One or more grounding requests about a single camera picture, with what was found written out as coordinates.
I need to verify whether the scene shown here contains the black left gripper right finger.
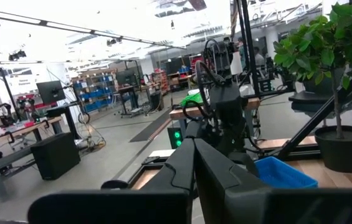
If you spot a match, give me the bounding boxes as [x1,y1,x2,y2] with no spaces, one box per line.
[194,138,352,224]

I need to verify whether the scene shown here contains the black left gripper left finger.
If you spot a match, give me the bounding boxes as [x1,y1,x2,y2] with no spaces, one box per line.
[27,138,196,224]

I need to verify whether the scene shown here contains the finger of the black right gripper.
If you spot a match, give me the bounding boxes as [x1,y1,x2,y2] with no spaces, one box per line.
[227,151,260,178]

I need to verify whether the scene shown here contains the blue plastic lattice basket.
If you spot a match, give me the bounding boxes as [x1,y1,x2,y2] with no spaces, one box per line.
[254,156,319,189]

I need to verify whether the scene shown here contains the black monitor on arm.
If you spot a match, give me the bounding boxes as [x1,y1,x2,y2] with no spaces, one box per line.
[36,80,67,105]

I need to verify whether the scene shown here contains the shelf with red bins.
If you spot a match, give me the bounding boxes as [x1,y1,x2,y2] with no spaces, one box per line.
[189,54,206,74]

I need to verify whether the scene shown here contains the shelf rack with blue bins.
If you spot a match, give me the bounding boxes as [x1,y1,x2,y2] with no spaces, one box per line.
[71,73,118,113]

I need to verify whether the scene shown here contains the bright green tray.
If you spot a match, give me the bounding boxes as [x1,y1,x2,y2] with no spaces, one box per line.
[180,91,205,108]

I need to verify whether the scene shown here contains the black box with green lights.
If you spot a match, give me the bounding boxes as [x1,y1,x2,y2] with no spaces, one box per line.
[166,126,184,150]

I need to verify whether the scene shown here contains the wooden top workbench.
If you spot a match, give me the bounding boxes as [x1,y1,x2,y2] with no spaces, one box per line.
[168,96,261,150]

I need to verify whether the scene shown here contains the black floor mat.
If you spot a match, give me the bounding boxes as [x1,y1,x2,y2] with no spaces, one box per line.
[128,107,173,143]

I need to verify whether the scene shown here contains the black waste bin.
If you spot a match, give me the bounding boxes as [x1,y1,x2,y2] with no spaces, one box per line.
[149,90,164,111]

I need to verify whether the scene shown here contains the black office chair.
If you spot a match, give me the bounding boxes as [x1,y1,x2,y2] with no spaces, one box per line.
[288,67,351,121]

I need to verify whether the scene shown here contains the green tree in black pot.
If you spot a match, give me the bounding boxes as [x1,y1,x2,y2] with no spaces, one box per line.
[272,0,352,174]

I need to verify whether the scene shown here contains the black rolling desk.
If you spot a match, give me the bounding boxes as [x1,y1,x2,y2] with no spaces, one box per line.
[117,82,161,118]

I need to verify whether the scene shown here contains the black desk monitor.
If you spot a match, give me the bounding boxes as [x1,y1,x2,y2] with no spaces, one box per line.
[115,68,139,86]

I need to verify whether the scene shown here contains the black floor cabinet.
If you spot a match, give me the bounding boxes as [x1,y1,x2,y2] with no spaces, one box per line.
[31,132,82,181]

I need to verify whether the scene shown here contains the black standing desk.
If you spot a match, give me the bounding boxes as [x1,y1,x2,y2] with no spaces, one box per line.
[46,104,83,141]

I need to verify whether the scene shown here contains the black table edge handle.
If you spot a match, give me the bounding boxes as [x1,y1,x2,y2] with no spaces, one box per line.
[100,179,130,190]

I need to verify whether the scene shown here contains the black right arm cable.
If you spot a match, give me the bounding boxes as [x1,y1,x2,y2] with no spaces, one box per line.
[181,60,223,122]

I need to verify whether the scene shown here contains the black aluminium rig frame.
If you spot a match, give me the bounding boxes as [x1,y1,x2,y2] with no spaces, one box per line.
[125,0,352,190]

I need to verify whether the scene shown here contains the tangled floor cables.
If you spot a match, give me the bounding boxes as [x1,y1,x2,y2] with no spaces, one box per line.
[77,110,107,150]

